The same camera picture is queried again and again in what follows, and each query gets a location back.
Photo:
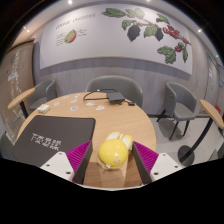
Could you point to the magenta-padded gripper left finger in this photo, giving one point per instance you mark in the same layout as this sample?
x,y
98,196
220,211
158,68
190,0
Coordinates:
x,y
58,165

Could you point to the small white sticker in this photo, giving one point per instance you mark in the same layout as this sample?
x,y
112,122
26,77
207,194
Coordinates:
x,y
90,104
73,101
56,103
100,107

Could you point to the black mouse pad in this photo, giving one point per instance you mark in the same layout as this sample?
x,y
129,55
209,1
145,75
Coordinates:
x,y
50,133

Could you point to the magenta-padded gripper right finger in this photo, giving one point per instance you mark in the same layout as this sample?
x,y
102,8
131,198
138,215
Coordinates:
x,y
165,165

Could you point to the black box device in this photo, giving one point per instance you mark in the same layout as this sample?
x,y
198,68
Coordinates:
x,y
115,97

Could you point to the round blue-white sticker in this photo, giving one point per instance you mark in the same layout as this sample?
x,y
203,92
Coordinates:
x,y
74,108

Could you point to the grey upholstered chair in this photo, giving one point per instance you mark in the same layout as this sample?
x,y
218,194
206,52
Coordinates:
x,y
43,91
180,100
6,146
115,83

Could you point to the round wooden side table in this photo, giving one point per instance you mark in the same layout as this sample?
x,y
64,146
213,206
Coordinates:
x,y
211,111
20,98

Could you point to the small black adapter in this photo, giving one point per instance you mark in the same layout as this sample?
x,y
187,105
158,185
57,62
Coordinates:
x,y
131,103

